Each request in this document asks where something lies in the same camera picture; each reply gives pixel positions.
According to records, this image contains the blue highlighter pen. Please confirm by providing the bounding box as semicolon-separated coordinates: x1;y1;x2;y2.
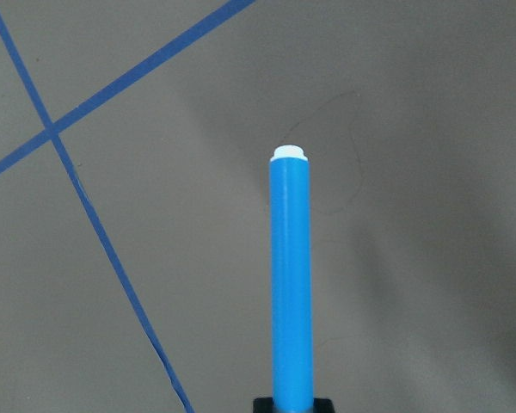
269;145;314;412

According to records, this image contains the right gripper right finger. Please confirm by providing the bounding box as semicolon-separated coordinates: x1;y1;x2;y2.
312;400;335;413

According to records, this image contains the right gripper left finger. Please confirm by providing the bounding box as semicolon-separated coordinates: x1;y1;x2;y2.
252;400;275;413

